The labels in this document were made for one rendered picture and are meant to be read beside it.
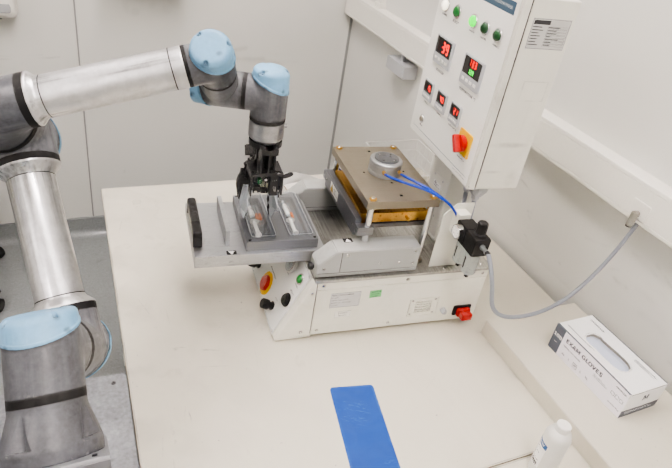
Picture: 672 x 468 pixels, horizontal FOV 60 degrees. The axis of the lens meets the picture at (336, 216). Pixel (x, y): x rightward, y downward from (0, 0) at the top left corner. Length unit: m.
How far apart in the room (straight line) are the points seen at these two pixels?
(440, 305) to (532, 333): 0.24
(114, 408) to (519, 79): 1.04
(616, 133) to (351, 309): 0.79
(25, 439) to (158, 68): 0.62
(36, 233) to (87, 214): 1.85
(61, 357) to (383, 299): 0.74
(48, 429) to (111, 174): 2.03
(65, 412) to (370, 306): 0.72
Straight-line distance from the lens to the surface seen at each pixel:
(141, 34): 2.67
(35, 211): 1.19
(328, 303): 1.37
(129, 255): 1.67
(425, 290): 1.46
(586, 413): 1.45
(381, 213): 1.35
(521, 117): 1.31
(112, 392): 1.33
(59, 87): 1.10
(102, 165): 2.89
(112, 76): 1.09
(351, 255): 1.31
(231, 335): 1.42
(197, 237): 1.30
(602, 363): 1.47
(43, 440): 1.00
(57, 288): 1.16
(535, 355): 1.52
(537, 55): 1.26
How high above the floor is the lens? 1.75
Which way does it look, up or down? 32 degrees down
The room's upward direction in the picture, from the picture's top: 10 degrees clockwise
